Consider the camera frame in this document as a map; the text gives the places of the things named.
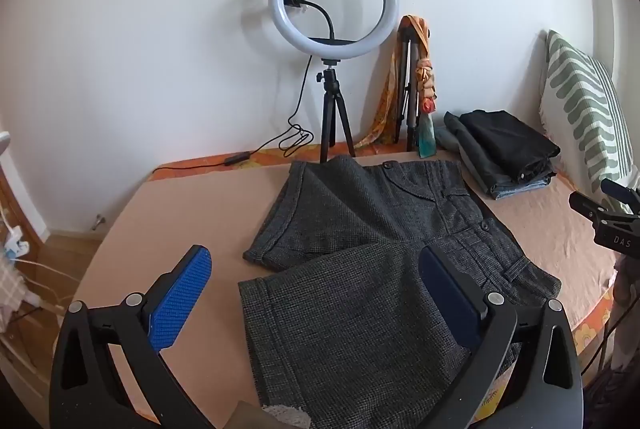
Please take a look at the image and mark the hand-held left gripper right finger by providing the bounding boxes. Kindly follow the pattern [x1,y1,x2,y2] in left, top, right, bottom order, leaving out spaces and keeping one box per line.
[418,245,583,429]

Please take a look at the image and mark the black gooseneck phone holder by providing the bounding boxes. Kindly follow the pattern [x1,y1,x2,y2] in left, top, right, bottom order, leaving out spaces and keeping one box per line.
[284,0,361,46]

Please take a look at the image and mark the grey tweed pants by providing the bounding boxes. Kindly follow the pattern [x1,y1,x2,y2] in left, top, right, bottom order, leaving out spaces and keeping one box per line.
[237,155,562,429]

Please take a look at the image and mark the folded tripod with orange scarf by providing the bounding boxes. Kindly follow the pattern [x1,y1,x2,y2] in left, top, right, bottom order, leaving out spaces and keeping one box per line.
[356,14,443,158]

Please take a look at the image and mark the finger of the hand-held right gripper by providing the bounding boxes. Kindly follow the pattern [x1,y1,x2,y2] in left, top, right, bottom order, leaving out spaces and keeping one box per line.
[600,179,640,212]
[569,192,633,230]

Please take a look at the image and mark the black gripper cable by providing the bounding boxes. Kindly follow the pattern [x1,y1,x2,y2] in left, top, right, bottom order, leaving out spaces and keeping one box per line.
[582,304,618,372]

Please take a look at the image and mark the small black tripod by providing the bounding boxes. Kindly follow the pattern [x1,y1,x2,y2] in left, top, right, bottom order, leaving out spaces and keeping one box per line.
[315,58,357,164]

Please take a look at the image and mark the black ring light cable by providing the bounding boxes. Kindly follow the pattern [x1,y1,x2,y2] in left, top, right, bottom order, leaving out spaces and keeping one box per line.
[159,58,316,170]

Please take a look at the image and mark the folded grey tripod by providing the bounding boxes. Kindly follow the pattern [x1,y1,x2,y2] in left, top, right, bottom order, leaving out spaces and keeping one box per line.
[395,16,426,147]

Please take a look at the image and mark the folded black pants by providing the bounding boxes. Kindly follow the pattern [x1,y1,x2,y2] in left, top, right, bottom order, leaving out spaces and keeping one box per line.
[459,109,561,184]

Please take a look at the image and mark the peach blanket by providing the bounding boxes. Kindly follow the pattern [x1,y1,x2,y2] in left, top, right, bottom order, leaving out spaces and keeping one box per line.
[70,149,621,429]

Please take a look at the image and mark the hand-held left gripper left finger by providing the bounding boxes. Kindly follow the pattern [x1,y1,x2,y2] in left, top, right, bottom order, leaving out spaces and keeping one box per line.
[49,245,221,429]

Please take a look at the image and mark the person's right forearm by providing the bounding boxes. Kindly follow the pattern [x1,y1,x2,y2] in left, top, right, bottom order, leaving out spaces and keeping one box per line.
[612,254,640,370]

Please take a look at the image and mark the folded dark grey pants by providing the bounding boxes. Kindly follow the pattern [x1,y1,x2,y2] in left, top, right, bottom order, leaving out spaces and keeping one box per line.
[444,112,521,197]

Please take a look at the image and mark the white charger plug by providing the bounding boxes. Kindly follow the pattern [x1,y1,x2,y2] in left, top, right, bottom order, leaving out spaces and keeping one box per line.
[1,226,27,262]

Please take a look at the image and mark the folded blue jeans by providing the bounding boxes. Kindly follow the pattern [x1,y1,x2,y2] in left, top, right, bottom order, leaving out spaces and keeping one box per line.
[434,124,556,201]

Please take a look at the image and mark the green striped white pillow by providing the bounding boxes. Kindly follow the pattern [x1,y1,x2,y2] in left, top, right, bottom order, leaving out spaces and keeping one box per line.
[539,29,632,212]

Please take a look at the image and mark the white cable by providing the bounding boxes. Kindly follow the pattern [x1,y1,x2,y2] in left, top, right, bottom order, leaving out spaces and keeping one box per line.
[12,256,81,312]

